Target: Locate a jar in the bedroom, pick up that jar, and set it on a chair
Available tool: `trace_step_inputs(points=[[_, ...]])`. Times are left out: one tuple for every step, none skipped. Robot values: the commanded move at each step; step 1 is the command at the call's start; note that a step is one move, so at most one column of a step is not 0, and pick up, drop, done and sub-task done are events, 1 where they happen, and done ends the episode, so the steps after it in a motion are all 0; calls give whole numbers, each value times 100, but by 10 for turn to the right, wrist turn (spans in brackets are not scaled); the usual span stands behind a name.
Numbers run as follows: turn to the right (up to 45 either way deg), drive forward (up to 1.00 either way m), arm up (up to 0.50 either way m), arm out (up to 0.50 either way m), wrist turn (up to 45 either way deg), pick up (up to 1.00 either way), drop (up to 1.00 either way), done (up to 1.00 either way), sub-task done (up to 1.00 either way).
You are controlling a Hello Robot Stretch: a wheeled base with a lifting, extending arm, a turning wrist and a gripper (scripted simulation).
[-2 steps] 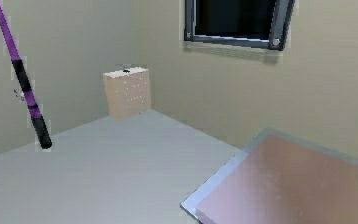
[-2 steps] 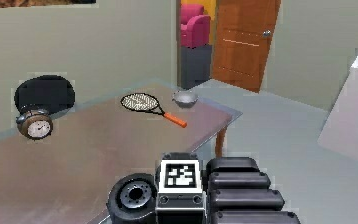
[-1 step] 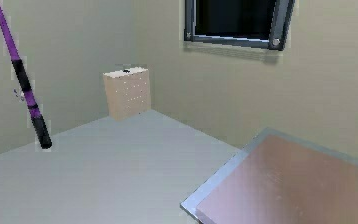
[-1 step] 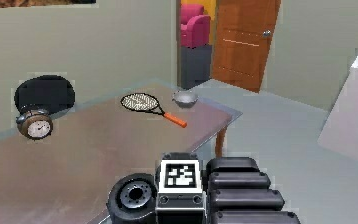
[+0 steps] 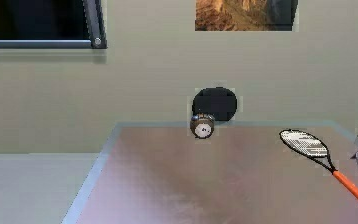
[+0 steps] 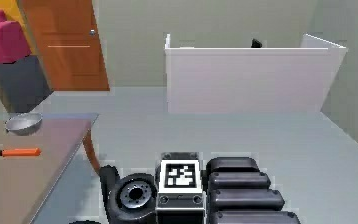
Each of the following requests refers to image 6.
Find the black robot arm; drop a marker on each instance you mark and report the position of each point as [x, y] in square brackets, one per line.
[233, 190]

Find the grey metal bowl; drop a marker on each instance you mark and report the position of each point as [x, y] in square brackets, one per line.
[23, 122]

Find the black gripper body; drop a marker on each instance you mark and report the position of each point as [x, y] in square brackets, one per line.
[133, 196]

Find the brown wooden table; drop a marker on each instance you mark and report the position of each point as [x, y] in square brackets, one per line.
[23, 170]

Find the orange wooden door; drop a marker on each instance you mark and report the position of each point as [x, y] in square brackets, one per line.
[70, 45]

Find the white desk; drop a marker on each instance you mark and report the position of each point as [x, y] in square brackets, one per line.
[247, 78]

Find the pink and grey armchair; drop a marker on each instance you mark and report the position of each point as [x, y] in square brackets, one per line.
[10, 63]

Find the silver door knob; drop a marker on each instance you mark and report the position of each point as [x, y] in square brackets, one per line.
[92, 32]

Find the small black object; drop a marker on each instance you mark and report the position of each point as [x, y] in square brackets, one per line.
[256, 43]

